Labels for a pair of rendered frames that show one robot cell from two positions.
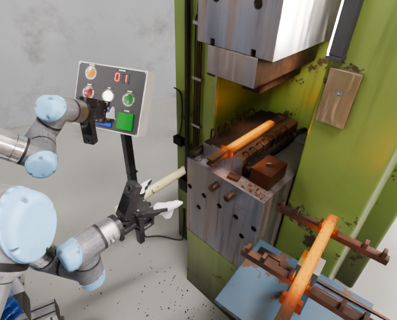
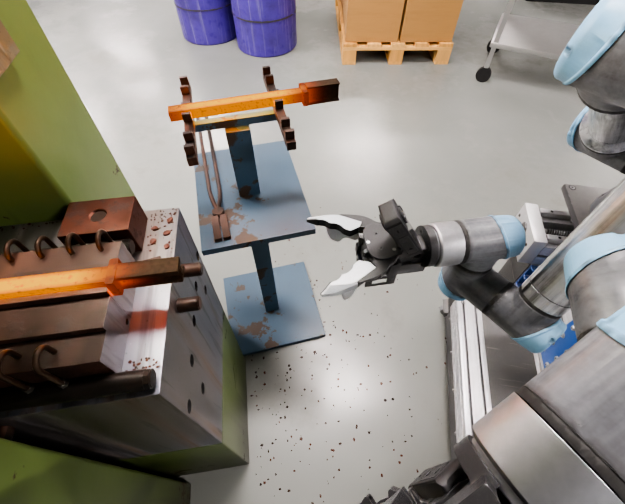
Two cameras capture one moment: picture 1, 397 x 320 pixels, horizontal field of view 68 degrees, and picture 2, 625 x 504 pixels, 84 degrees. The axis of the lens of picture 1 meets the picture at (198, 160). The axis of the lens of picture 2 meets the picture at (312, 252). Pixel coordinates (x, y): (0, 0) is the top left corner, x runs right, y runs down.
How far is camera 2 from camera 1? 1.02 m
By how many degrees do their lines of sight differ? 84
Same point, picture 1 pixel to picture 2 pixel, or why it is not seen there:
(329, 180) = (78, 151)
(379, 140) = (28, 26)
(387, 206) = not seen: outside the picture
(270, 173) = (123, 201)
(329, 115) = not seen: outside the picture
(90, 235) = (474, 221)
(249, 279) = (264, 224)
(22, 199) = not seen: outside the picture
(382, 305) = not seen: hidden behind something
